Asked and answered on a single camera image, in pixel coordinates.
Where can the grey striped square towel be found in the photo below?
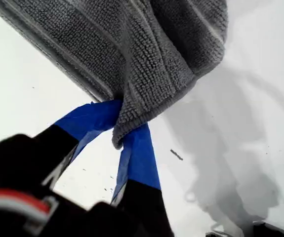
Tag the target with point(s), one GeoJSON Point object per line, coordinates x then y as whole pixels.
{"type": "Point", "coordinates": [132, 49]}

